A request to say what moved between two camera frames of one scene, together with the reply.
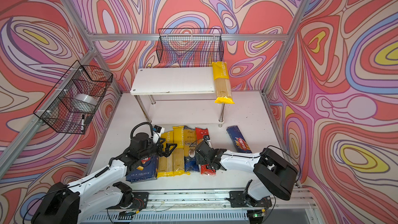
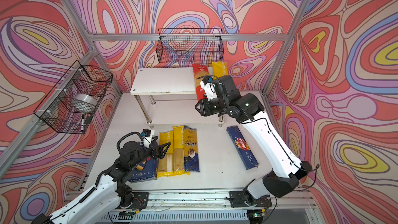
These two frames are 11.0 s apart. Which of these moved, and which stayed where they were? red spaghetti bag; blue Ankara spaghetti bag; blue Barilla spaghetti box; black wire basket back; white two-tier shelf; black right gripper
Moved: black right gripper; red spaghetti bag
Stayed: white two-tier shelf; blue Barilla spaghetti box; blue Ankara spaghetti bag; black wire basket back
